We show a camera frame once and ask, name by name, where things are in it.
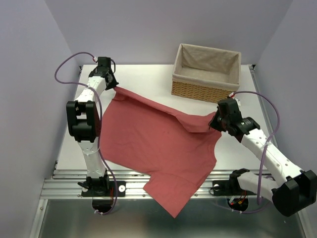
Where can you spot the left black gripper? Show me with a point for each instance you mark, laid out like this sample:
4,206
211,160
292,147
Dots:
114,83

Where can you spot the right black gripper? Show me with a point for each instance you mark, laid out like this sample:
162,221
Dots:
213,122

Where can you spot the red t shirt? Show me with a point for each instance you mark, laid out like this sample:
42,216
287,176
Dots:
174,148

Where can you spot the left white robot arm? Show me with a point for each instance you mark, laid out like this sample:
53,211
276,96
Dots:
84,125

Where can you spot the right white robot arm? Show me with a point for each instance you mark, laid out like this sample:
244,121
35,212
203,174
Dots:
290,190

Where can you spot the wicker basket with liner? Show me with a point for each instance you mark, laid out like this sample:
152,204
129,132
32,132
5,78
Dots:
205,73

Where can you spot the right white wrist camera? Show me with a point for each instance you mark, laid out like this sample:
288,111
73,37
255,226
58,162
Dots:
232,96

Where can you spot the aluminium mounting rail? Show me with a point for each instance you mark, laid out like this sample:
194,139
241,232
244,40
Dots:
64,184

